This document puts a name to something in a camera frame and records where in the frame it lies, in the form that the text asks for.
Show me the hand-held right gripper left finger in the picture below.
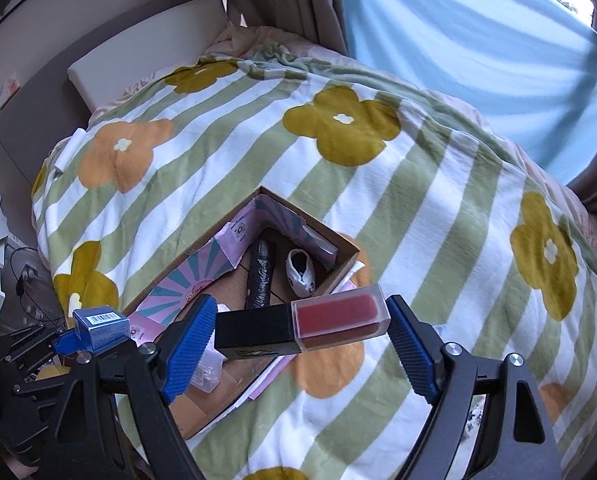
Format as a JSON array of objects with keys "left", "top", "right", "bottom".
[{"left": 38, "top": 294, "right": 219, "bottom": 480}]

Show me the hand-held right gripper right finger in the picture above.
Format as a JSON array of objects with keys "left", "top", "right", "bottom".
[{"left": 384, "top": 294, "right": 564, "bottom": 480}]

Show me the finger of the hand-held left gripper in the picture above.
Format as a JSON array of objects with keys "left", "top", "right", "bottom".
[
  {"left": 0, "top": 324, "right": 75, "bottom": 362},
  {"left": 11, "top": 332, "right": 87, "bottom": 397}
]

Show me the clear plastic case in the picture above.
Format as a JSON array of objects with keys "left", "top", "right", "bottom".
[{"left": 188, "top": 344, "right": 228, "bottom": 394}]

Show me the small blue box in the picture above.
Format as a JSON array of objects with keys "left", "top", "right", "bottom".
[{"left": 72, "top": 304, "right": 132, "bottom": 354}]

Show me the pink printed cardboard box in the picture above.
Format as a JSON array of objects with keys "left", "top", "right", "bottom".
[{"left": 123, "top": 185, "right": 365, "bottom": 442}]

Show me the red lip gloss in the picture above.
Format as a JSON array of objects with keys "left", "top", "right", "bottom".
[{"left": 213, "top": 283, "right": 392, "bottom": 361}]

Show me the black garbage bag roll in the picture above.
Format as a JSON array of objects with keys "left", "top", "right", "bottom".
[{"left": 245, "top": 238, "right": 278, "bottom": 310}]

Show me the striped floral blanket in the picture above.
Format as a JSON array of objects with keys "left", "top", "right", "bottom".
[{"left": 30, "top": 52, "right": 597, "bottom": 480}]

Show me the white padded headboard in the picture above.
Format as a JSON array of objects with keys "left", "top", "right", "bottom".
[{"left": 0, "top": 0, "right": 230, "bottom": 192}]

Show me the light blue sheer curtain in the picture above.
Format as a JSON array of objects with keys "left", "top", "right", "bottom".
[{"left": 327, "top": 0, "right": 597, "bottom": 187}]

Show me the black cable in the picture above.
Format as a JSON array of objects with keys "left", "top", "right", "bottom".
[{"left": 8, "top": 246, "right": 65, "bottom": 332}]

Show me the pink wall sticker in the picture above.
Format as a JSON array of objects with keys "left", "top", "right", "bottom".
[{"left": 0, "top": 74, "right": 22, "bottom": 109}]

